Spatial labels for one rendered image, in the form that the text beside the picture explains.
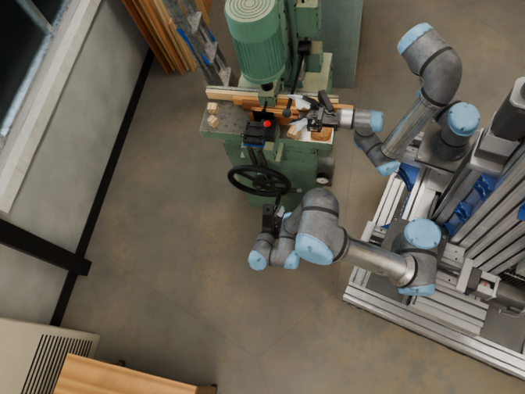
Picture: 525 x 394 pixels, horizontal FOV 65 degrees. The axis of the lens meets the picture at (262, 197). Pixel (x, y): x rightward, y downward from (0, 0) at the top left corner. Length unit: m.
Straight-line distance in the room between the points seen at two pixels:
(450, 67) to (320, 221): 0.59
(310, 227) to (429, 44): 0.65
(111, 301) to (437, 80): 2.21
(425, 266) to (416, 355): 1.07
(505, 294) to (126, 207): 2.24
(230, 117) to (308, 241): 0.88
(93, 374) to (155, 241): 0.95
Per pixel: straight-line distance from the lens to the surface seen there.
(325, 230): 1.22
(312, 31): 1.78
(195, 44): 2.57
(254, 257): 1.61
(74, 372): 2.24
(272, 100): 1.79
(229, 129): 1.88
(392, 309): 2.27
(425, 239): 1.50
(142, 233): 2.83
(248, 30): 1.45
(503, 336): 2.40
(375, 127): 1.55
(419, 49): 1.41
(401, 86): 3.12
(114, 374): 2.14
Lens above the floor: 2.45
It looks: 65 degrees down
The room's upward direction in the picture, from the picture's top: 20 degrees counter-clockwise
